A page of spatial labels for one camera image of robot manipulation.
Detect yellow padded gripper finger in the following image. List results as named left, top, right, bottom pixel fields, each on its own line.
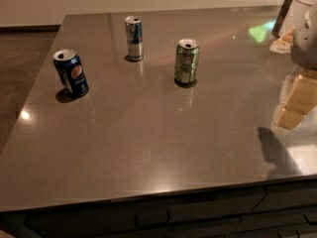
left=273, top=70, right=317, bottom=130

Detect dark cabinet drawers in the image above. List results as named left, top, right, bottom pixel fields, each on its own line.
left=0, top=179, right=317, bottom=238

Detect silver blue energy drink can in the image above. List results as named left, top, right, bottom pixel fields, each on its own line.
left=125, top=16, right=144, bottom=60

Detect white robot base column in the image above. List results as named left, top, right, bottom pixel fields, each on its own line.
left=277, top=0, right=317, bottom=38

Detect blue Pepsi can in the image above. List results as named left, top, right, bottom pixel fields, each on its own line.
left=53, top=49, right=89, bottom=98

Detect green soda can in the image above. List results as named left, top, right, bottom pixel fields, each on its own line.
left=174, top=38, right=200, bottom=84

